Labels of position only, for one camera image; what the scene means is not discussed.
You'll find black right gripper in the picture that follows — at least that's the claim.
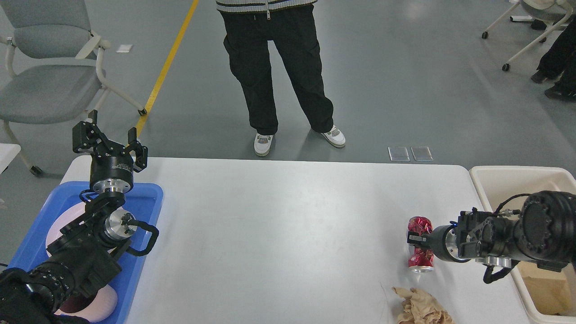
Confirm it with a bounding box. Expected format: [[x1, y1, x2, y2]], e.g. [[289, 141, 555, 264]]
[[407, 224, 459, 262]]

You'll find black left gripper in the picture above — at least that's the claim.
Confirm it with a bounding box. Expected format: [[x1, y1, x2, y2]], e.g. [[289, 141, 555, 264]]
[[72, 109, 149, 192]]

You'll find red crushed can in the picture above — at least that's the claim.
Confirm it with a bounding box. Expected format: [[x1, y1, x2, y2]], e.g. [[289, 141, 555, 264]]
[[407, 216, 434, 273]]

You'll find brown paper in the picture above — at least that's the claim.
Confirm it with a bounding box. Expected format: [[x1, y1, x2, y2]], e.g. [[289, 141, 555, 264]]
[[392, 287, 455, 324]]

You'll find brown paper bag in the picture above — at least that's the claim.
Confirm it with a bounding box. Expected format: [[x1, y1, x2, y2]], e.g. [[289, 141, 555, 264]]
[[517, 262, 574, 316]]

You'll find pink mug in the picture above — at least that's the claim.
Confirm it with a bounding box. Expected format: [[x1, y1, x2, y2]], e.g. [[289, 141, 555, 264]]
[[55, 285, 118, 323]]

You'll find pink plate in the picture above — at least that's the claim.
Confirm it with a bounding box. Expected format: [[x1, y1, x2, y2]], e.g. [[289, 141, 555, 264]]
[[45, 202, 85, 249]]

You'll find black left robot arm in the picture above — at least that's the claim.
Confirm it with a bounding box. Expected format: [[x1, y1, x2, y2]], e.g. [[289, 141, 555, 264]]
[[1, 109, 160, 324]]

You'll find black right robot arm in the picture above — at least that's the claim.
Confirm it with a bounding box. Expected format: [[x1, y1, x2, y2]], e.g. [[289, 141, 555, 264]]
[[407, 190, 575, 284]]

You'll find clear floor plate right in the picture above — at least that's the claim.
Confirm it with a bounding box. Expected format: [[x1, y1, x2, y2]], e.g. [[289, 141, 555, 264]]
[[411, 146, 434, 162]]

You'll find clear floor plate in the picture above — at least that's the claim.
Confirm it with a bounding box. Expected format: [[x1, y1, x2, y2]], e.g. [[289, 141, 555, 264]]
[[411, 146, 434, 162], [387, 146, 411, 162]]

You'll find clear floor plate left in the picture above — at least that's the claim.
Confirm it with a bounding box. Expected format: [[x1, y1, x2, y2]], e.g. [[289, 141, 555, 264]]
[[387, 146, 411, 162]]

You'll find white side table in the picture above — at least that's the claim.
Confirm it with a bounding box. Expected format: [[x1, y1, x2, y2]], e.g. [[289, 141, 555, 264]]
[[0, 143, 21, 174]]

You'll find grey office chair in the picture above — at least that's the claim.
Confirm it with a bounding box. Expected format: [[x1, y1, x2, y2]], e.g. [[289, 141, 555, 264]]
[[0, 0, 148, 176]]

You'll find beige plastic bin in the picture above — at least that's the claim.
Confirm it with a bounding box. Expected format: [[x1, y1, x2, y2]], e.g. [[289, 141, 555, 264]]
[[470, 166, 576, 324]]

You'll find person in black trousers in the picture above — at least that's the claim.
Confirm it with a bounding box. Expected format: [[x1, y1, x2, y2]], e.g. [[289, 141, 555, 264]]
[[215, 0, 347, 158]]

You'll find white chair on right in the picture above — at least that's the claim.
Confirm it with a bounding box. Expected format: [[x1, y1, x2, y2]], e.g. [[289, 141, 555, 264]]
[[481, 0, 576, 73]]

